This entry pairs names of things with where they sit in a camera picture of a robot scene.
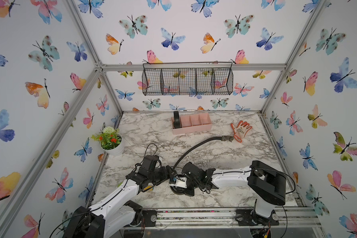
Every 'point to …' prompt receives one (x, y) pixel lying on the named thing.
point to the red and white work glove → (241, 130)
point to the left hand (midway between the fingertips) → (174, 174)
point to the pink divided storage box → (192, 123)
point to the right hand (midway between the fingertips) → (179, 185)
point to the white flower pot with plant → (111, 140)
